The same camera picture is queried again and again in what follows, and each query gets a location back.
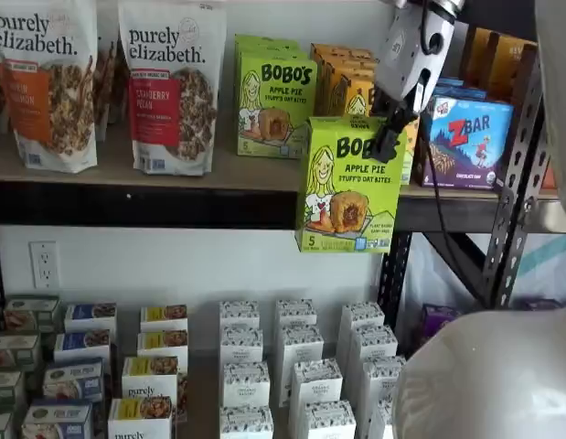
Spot black cable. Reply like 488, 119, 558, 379
431, 109, 448, 234

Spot purple snack box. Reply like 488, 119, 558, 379
422, 304, 462, 351

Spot white floral pantry box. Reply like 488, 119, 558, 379
219, 404, 274, 439
340, 301, 386, 362
368, 396, 400, 439
280, 324, 326, 390
218, 300, 261, 331
275, 298, 319, 330
300, 400, 358, 439
219, 326, 264, 367
359, 355, 408, 412
289, 359, 344, 439
348, 325, 400, 371
222, 361, 271, 409

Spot white Organic Pantry boxes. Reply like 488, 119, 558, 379
0, 292, 405, 439

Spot white yellow granola box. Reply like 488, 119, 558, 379
139, 305, 189, 334
136, 329, 189, 362
121, 356, 179, 402
107, 396, 176, 439

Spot translucent plastic sheet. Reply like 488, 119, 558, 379
403, 230, 562, 321

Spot orange label granola bag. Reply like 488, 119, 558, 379
0, 0, 100, 174

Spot black metal shelving rack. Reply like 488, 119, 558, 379
0, 0, 562, 335

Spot green Bobo's apple pie box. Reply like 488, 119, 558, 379
236, 58, 320, 161
233, 33, 302, 50
235, 45, 314, 63
294, 115, 408, 255

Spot white wall power outlet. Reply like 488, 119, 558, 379
28, 241, 60, 290

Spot red label granola bag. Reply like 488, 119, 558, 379
117, 0, 228, 177

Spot white blue oatmeal box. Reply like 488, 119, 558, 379
20, 403, 94, 439
53, 329, 112, 363
43, 358, 105, 403
64, 302, 118, 334

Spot wooden shelf board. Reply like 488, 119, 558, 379
0, 123, 561, 202

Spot orange brown carton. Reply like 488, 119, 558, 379
490, 29, 539, 104
459, 26, 499, 86

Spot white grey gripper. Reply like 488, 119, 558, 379
371, 2, 458, 160

